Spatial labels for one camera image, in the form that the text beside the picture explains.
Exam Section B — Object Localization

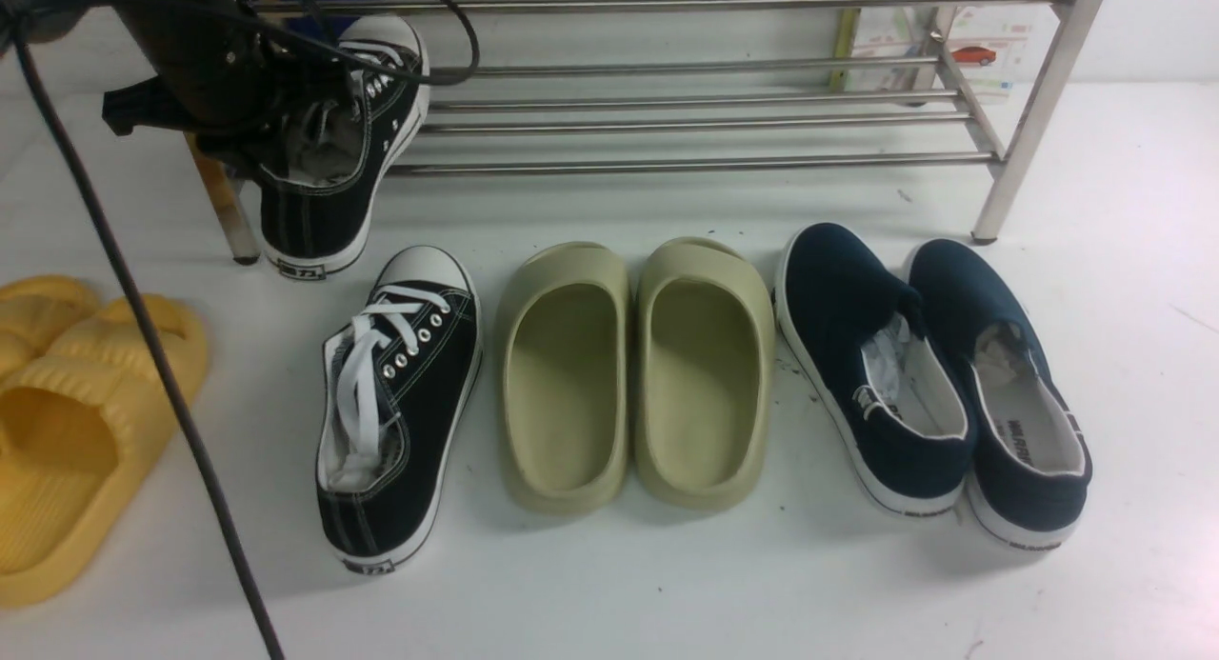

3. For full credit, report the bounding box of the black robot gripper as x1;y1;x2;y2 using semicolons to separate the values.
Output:
102;0;351;166

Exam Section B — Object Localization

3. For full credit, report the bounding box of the black canvas sneaker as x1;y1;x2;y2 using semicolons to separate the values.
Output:
260;70;430;281
315;245;484;576

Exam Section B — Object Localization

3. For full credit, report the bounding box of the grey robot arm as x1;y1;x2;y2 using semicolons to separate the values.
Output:
2;0;349;170

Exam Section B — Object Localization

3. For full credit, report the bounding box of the left navy slip-on shoe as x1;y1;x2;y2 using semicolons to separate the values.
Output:
773;223;975;518

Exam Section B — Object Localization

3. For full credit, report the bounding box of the navy slip-on shoe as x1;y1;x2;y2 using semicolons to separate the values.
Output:
773;223;975;518
907;239;1093;551

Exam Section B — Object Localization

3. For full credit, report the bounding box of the stainless steel shoe rack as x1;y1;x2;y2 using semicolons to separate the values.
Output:
187;0;1117;265

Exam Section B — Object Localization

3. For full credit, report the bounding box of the right navy slip-on shoe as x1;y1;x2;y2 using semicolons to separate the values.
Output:
907;239;1093;551

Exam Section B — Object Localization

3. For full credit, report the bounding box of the left yellow ribbed slide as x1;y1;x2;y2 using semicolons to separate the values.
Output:
1;274;101;379

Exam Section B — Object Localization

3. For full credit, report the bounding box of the yellow ribbed slide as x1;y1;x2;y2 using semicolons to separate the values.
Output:
1;274;101;379
1;299;179;609

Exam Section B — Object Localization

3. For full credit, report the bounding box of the right yellow ribbed slide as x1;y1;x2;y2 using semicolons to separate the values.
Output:
1;299;179;609

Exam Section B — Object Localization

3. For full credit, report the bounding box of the left olive foam slide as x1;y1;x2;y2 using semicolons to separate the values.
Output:
492;242;631;518

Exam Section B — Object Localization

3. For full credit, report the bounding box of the olive foam slide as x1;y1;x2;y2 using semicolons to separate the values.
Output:
492;242;631;518
634;235;777;511

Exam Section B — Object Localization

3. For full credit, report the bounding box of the right olive foam slide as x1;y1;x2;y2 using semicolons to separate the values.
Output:
634;235;777;511

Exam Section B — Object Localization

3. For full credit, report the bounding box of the white printed cardboard box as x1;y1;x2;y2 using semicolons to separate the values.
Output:
829;9;1032;104

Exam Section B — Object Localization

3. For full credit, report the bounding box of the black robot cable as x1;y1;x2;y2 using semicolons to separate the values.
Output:
0;0;480;660

